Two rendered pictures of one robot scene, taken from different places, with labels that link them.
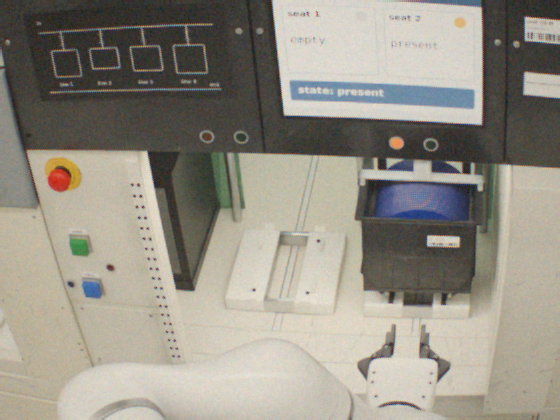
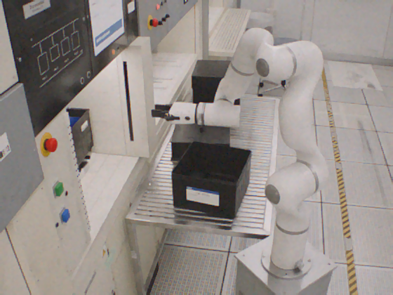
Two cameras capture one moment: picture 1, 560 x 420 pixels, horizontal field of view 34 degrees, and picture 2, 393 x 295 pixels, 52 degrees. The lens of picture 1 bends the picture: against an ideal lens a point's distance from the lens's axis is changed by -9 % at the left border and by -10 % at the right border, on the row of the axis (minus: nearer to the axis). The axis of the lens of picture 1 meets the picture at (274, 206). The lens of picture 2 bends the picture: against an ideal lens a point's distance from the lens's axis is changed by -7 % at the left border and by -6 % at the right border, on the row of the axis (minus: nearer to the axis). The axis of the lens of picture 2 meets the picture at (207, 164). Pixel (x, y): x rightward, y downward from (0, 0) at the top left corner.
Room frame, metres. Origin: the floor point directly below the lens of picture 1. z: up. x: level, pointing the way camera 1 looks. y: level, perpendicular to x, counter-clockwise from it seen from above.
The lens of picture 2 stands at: (0.85, 1.32, 1.93)
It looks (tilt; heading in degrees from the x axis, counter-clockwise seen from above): 34 degrees down; 266
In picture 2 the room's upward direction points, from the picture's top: straight up
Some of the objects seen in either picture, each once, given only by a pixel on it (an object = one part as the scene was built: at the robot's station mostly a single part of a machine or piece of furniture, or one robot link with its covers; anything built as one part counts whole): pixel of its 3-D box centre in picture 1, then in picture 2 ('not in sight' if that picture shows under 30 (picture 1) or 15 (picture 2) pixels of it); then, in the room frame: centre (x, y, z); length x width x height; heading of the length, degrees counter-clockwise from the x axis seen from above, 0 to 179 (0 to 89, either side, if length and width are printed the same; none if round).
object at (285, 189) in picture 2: not in sight; (290, 199); (0.51, 0.25, 1.07); 0.19 x 0.12 x 0.24; 32
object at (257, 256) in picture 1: (287, 268); not in sight; (1.45, -0.01, 0.89); 0.22 x 0.21 x 0.04; 166
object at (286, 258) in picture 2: not in sight; (289, 242); (0.49, 0.23, 0.85); 0.19 x 0.19 x 0.18
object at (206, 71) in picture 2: not in sight; (217, 87); (0.63, -1.07, 0.89); 0.29 x 0.29 x 0.25; 80
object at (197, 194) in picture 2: not in sight; (212, 178); (0.73, -0.19, 0.85); 0.28 x 0.28 x 0.17; 68
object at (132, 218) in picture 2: not in sight; (218, 201); (0.66, -0.61, 0.38); 1.30 x 0.60 x 0.76; 76
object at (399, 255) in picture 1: (422, 209); (59, 132); (1.38, -0.27, 1.06); 0.24 x 0.20 x 0.32; 76
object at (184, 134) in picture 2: not in sight; (201, 135); (0.75, -0.61, 0.83); 0.29 x 0.29 x 0.13; 83
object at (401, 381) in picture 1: (400, 394); (185, 112); (0.84, -0.15, 1.19); 0.11 x 0.10 x 0.07; 167
